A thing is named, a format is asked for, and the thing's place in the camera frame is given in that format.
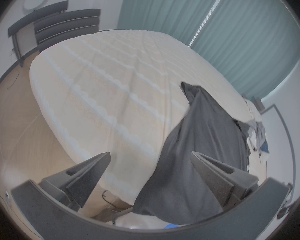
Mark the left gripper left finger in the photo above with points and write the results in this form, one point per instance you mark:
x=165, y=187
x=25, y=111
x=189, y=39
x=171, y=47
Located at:
x=82, y=184

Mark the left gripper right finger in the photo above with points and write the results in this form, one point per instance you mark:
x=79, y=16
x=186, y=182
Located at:
x=215, y=181

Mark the black T-shirt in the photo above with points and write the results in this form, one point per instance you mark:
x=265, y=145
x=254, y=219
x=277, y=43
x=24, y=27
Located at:
x=202, y=124

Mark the pile of clothes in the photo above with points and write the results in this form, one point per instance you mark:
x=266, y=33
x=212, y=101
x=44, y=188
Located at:
x=258, y=134

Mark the white printed pillow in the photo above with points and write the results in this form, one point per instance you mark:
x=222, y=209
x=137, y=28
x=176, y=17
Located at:
x=250, y=110

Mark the bed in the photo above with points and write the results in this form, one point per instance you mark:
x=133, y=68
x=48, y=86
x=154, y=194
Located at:
x=102, y=96

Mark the grey bedside table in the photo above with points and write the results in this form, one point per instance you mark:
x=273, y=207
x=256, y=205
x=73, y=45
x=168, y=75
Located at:
x=258, y=102

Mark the blue-green curtain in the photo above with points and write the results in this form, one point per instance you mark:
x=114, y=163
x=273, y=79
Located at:
x=252, y=39
x=165, y=9

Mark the black chest of drawers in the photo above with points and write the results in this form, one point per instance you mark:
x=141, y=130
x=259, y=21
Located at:
x=67, y=26

